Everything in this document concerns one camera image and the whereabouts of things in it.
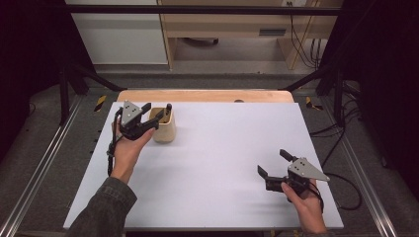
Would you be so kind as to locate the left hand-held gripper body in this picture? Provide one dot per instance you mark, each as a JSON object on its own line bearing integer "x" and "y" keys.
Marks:
{"x": 131, "y": 117}

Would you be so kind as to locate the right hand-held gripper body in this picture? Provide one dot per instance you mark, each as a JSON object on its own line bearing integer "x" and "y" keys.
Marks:
{"x": 304, "y": 171}

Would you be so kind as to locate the black makeup brush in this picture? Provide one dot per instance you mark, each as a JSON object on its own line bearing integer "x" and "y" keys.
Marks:
{"x": 168, "y": 109}

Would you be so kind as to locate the square wooden cup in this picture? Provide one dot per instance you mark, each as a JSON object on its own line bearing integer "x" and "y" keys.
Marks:
{"x": 163, "y": 133}

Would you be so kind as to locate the person's right hand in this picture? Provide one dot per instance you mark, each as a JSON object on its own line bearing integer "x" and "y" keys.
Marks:
{"x": 309, "y": 207}

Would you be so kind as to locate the person's left hand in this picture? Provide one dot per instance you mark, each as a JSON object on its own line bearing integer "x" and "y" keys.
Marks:
{"x": 126, "y": 154}

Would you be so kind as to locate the yellow clamp left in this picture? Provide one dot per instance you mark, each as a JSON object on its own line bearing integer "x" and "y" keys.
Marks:
{"x": 100, "y": 102}

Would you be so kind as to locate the yellow clamp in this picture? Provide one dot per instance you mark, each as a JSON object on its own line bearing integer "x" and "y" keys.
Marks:
{"x": 309, "y": 102}
{"x": 100, "y": 102}

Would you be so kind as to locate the yellow clamp right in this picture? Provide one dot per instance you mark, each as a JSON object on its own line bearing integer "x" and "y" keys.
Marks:
{"x": 309, "y": 102}

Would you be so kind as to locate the white cabinet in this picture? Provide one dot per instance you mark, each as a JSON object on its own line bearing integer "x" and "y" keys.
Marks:
{"x": 122, "y": 39}

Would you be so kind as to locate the light wooden desk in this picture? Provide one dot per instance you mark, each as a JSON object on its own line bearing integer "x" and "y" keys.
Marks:
{"x": 230, "y": 24}

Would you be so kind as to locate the aluminium floor rail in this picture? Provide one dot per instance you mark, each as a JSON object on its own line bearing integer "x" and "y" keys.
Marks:
{"x": 362, "y": 177}
{"x": 39, "y": 168}

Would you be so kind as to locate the black metal frame stand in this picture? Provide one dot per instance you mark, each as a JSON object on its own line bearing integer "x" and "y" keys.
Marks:
{"x": 64, "y": 95}
{"x": 338, "y": 95}

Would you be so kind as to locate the black horizontal frame bar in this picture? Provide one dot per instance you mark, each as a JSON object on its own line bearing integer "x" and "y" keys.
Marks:
{"x": 197, "y": 10}

